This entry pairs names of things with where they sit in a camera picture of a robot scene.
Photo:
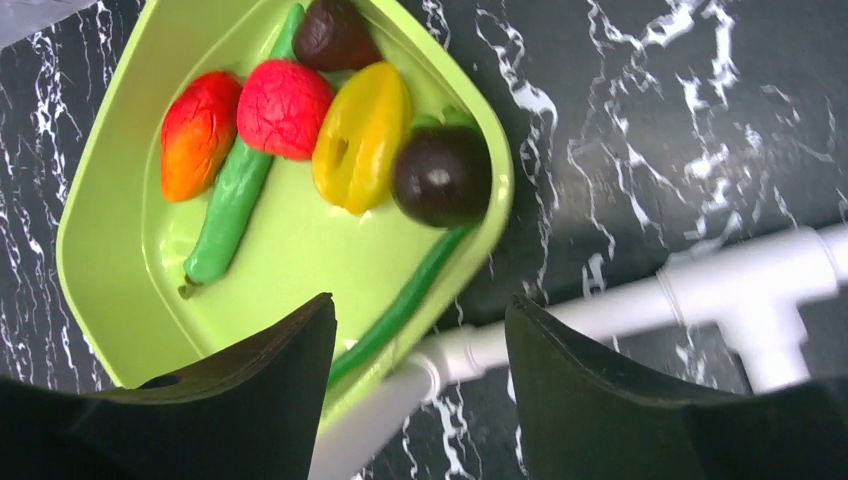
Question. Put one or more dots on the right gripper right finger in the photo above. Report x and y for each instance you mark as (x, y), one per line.
(588, 412)

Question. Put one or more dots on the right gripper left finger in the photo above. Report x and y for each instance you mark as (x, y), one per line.
(249, 411)

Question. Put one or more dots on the green chili pepper toy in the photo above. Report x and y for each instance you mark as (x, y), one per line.
(402, 307)

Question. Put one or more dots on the dark mangosteen toy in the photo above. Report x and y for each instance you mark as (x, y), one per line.
(442, 176)

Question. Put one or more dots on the green plastic basket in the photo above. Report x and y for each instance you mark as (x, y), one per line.
(120, 245)

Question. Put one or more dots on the green cucumber toy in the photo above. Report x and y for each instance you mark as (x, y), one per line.
(235, 194)

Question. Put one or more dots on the orange red mango toy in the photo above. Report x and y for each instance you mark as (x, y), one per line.
(197, 134)

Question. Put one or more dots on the red strawberry toy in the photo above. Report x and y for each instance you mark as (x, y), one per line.
(282, 108)

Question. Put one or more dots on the dark purple plum toy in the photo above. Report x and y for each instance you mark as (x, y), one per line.
(333, 37)

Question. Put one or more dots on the white pvc pipe frame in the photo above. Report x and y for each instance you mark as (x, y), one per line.
(752, 291)

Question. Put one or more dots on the yellow ring fruit toy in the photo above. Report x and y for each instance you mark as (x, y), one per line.
(366, 125)

